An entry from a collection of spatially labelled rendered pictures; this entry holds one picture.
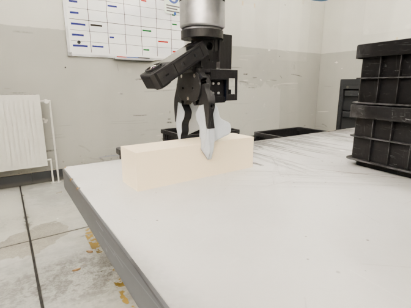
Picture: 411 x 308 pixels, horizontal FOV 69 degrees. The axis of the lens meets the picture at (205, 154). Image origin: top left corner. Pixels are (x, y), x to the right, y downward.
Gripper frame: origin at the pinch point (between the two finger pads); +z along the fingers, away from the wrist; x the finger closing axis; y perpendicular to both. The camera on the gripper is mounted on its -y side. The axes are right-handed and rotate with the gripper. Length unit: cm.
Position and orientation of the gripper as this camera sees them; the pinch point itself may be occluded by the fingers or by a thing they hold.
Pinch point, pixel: (192, 150)
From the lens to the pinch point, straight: 53.4
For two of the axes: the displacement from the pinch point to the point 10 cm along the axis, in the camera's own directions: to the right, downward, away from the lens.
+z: 0.0, 9.7, 2.3
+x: -5.9, -1.8, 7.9
